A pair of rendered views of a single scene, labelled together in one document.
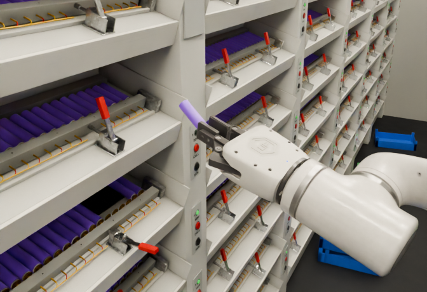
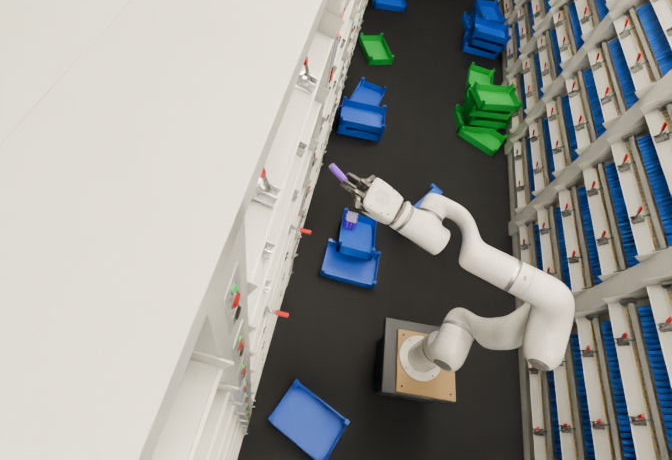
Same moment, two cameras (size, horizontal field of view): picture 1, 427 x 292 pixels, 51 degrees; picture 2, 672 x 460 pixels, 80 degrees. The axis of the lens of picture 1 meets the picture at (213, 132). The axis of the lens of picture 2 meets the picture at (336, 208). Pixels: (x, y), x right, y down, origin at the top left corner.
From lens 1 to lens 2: 0.73 m
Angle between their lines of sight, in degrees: 42
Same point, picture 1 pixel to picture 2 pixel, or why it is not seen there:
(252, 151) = (378, 203)
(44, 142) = not seen: hidden behind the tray
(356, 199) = (427, 229)
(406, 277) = (394, 140)
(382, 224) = (437, 240)
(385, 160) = (439, 203)
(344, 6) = not seen: outside the picture
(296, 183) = (401, 221)
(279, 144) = (389, 193)
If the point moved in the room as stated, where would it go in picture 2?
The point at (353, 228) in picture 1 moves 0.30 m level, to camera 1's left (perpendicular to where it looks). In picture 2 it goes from (425, 241) to (321, 262)
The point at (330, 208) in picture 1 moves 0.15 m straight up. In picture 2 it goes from (416, 233) to (437, 203)
